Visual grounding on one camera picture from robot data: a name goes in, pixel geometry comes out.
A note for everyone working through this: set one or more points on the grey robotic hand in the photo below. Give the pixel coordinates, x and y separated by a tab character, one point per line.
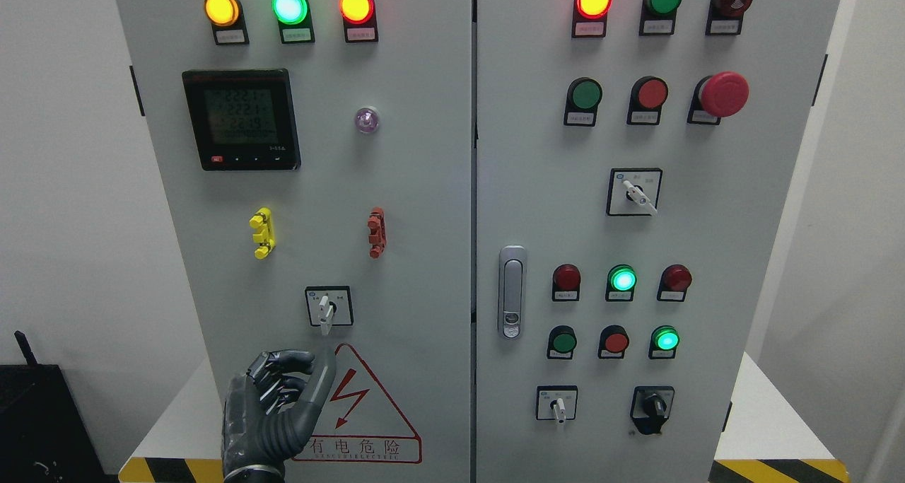
271	410

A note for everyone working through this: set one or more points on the white rotary selector switch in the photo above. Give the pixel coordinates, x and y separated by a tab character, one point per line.
557	403
634	191
329	307

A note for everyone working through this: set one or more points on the silver black robot forearm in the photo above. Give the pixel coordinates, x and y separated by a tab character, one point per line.
254	474

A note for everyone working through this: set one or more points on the yellow indicator light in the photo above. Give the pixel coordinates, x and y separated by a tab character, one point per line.
228	22

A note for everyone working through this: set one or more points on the red electric hazard warning sticker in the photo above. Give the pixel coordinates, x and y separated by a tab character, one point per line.
360	421

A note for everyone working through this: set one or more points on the yellow terminal clip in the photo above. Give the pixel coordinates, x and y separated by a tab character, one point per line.
263	232

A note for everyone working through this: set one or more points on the red terminal clip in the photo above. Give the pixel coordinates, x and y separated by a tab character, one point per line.
377	236

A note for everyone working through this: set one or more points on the black box with antenna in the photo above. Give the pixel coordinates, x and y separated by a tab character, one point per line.
43	438

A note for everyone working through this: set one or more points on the left grey cabinet door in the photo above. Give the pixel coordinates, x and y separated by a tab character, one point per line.
412	306

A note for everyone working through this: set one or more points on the grey cabinet door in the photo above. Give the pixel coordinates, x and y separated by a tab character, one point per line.
544	186
412	306

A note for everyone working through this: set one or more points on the black digital power meter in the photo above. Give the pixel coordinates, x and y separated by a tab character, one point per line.
243	119

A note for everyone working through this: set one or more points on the small clear purple lamp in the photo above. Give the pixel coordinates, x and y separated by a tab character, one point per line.
367	120

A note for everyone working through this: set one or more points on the dark red indicator left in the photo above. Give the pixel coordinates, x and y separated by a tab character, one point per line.
565	284

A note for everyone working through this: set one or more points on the dark red indicator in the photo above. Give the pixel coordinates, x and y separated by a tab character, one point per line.
674	283
565	284

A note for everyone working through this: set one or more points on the red push button lower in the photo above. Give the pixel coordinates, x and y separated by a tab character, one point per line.
613	342

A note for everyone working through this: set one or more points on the red push button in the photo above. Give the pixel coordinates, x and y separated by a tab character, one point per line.
647	97
613	342

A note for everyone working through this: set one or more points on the green lit indicator middle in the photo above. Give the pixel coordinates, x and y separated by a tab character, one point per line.
621	283

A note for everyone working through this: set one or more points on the green lit push button lower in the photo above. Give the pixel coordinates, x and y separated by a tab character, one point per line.
663	343

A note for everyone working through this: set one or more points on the green indicator light top left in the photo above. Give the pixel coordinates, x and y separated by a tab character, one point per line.
294	21

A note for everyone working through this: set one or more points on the red indicator light top left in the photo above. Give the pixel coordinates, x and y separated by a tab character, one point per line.
359	20

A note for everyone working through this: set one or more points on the dark red indicator right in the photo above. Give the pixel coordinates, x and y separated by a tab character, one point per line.
674	283

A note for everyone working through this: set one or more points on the green push button upper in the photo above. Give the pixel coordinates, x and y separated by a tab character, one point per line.
582	100

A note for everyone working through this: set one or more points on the right grey cabinet door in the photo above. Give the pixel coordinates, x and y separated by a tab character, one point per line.
544	186

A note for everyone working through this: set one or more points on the red push button upper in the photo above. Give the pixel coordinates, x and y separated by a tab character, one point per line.
647	97

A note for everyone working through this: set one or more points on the white platform with hazard stripes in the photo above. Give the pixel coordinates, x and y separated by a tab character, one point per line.
765	440

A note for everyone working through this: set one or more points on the red lit indicator top right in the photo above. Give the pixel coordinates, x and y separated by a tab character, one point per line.
589	18

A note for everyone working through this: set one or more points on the red emergency stop mushroom button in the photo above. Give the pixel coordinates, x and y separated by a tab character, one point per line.
718	96

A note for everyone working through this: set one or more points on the green unlit indicator top right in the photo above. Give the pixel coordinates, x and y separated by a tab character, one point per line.
658	17

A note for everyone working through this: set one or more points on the dark red buzzer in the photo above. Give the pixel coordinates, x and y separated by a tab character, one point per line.
726	17

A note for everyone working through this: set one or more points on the silver door lock handle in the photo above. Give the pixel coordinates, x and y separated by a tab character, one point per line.
511	278

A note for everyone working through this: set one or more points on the black rotary selector switch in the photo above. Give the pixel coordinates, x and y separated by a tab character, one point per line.
650	407

